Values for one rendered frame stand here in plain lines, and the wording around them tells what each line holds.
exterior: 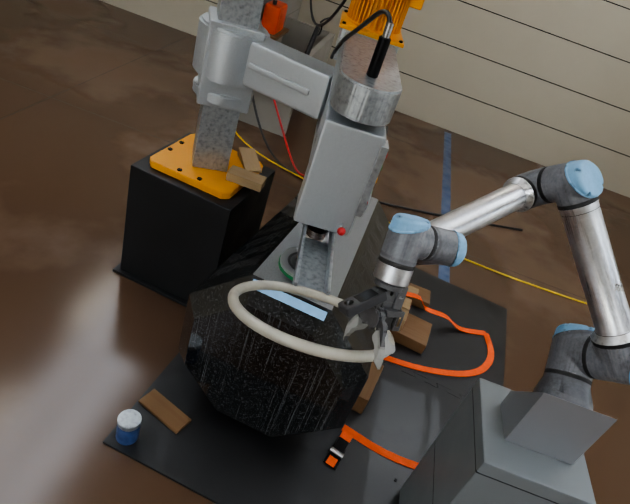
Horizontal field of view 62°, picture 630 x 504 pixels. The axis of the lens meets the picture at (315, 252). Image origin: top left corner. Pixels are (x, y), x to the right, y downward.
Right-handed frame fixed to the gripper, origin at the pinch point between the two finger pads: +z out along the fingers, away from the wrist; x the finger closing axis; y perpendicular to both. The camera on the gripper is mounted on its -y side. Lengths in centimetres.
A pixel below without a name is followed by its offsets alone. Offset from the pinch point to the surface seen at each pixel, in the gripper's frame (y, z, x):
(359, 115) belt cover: 16, -58, 52
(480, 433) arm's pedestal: 75, 33, 7
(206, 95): 8, -51, 169
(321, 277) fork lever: 20, -3, 51
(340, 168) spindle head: 21, -40, 61
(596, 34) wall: 497, -254, 316
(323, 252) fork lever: 28, -8, 64
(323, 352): -10.2, 0.0, 0.8
